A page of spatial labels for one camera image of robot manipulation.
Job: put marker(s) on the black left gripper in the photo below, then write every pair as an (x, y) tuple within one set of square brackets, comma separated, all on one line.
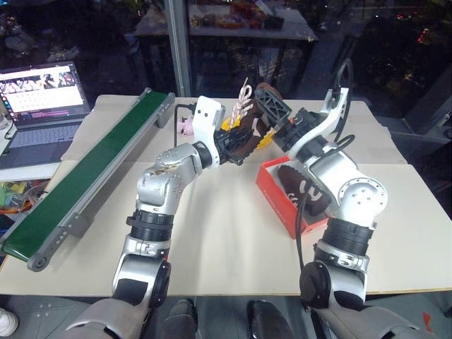
[(226, 148)]

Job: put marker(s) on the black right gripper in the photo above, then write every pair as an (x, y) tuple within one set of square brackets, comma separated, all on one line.
[(298, 130)]

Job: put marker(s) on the brown shoe with pink laces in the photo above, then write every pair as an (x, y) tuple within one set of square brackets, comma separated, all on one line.
[(249, 139)]

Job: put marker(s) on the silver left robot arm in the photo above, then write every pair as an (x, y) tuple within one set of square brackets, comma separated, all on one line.
[(159, 183)]

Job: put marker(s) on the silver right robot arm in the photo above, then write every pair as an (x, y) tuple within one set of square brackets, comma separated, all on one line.
[(360, 197)]

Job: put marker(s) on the red shoebox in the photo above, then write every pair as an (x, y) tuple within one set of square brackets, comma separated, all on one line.
[(279, 205)]

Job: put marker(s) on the pink toy figure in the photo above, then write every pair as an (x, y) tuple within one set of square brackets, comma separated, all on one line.
[(185, 127)]

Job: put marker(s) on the brown shoe with white print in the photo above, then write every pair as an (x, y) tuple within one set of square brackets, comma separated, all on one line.
[(300, 183)]

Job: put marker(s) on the grey cluttered table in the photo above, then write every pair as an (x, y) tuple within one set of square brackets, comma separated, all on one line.
[(247, 31)]

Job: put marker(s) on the small black box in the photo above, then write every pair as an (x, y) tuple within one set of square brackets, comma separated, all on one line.
[(273, 22)]

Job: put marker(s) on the grey metal pole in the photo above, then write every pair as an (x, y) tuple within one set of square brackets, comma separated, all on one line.
[(178, 46)]

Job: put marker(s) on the green conveyor belt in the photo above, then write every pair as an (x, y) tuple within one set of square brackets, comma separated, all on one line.
[(88, 169)]

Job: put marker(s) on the grey open laptop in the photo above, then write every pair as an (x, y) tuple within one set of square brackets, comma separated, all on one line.
[(35, 137)]

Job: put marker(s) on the pile of colourful parts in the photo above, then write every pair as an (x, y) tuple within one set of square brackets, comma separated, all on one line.
[(17, 196)]

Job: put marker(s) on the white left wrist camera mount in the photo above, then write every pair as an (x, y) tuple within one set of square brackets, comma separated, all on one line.
[(205, 116)]

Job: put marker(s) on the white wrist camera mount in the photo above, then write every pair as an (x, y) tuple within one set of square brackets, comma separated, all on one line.
[(330, 120), (205, 116)]

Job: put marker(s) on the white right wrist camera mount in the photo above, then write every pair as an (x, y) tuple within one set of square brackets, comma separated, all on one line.
[(330, 120)]

